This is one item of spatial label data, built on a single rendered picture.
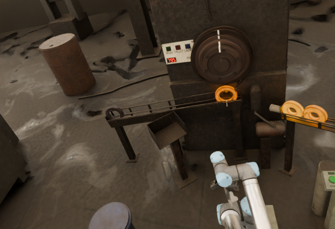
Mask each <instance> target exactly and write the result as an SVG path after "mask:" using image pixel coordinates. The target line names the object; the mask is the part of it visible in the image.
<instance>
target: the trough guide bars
mask: <svg viewBox="0 0 335 229"><path fill-rule="evenodd" d="M290 110H291V111H292V112H296V110H293V109H290ZM312 115H313V116H314V117H319V116H318V115H316V114H312ZM281 116H283V117H284V120H287V117H288V118H292V119H296V120H301V121H305V122H309V123H313V124H317V125H318V129H322V126H325V127H329V128H333V129H335V125H334V124H329V123H326V122H321V121H317V120H312V119H308V118H304V117H300V116H295V115H291V114H287V113H283V112H281ZM326 121H330V122H334V123H335V119H334V118H330V117H328V118H327V120H326Z"/></svg>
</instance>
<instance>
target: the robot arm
mask: <svg viewBox="0 0 335 229"><path fill-rule="evenodd" d="M210 159H211V162H212V163H213V167H214V170H215V175H216V180H214V181H212V182H211V188H212V189H213V190H214V189H216V188H217V187H219V186H222V187H224V189H225V194H226V197H227V199H228V201H229V203H225V204H220V205H218V206H217V216H218V221H219V224H220V225H223V226H224V227H225V229H241V226H242V227H243V229H272V227H271V224H270V220H269V217H268V214H267V210H266V207H265V204H264V200H263V197H262V194H261V190H260V187H259V184H258V180H257V176H259V175H260V173H259V168H258V166H257V164H256V163H255V162H251V163H245V164H239V165H234V166H228V164H227V161H226V159H225V156H224V155H223V153H222V152H220V151H217V152H214V153H212V154H211V156H210ZM240 179H242V183H243V187H244V190H245V194H246V197H244V198H243V199H242V200H241V201H237V200H238V198H237V197H236V196H234V195H233V192H231V191H230V192H229V190H235V191H239V186H240V181H239V180H240ZM236 201H237V202H236ZM240 224H241V226H240Z"/></svg>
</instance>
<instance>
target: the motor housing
mask: <svg viewBox="0 0 335 229"><path fill-rule="evenodd" d="M269 122H271V123H272V124H273V125H276V128H273V127H272V126H271V125H269V124H268V123H266V122H264V121H263V122H262V121H261V122H260V121H259V122H257V123H256V124H255V127H256V135H258V136H259V137H260V163H261V169H270V160H271V138H270V136H282V135H284V134H285V124H284V122H282V121H280V120H277V121H276V120H275V121H269Z"/></svg>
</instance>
